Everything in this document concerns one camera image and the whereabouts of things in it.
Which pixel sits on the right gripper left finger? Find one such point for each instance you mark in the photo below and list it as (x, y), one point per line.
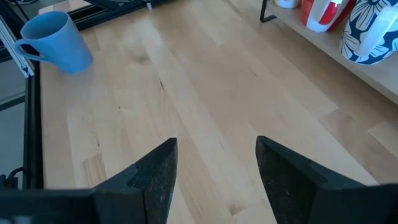
(146, 186)

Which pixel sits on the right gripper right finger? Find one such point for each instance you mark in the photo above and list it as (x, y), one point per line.
(289, 186)

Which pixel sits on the blue white floral mug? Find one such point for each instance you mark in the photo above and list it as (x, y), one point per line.
(357, 37)

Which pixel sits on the plain lavender mug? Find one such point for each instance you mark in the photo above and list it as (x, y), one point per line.
(59, 43)

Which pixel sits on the orange and white mug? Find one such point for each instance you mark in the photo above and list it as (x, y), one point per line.
(306, 12)

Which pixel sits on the black aluminium rig frame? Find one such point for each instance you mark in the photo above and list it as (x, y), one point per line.
(32, 124)

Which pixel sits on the wooden shelf riser black frame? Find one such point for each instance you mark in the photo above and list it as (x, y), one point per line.
(367, 74)

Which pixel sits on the silver aluminium bracket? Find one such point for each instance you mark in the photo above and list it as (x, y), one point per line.
(15, 49)

